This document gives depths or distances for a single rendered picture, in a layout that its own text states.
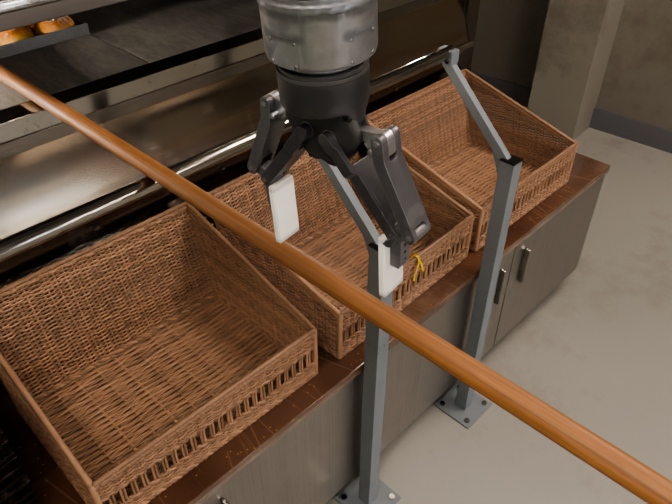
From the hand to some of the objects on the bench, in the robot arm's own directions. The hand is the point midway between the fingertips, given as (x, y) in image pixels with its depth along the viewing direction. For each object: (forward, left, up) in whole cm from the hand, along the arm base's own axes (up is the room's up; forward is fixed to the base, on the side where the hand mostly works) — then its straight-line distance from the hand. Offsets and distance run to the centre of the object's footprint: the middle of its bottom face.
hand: (336, 252), depth 63 cm
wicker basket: (+9, +61, -76) cm, 98 cm away
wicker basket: (+69, +57, -76) cm, 118 cm away
